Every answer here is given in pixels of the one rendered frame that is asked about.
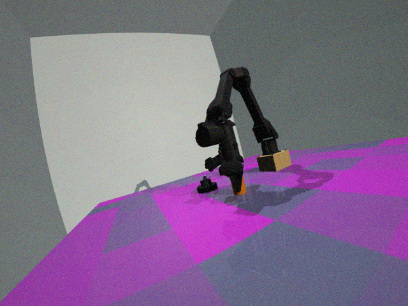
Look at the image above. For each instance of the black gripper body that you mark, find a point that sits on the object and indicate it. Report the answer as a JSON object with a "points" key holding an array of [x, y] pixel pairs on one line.
{"points": [[233, 159]]}

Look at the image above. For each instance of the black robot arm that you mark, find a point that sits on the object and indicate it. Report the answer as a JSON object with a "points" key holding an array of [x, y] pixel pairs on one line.
{"points": [[218, 129]]}

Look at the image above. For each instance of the orange knob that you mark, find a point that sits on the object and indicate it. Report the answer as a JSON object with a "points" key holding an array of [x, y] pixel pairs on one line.
{"points": [[243, 189]]}

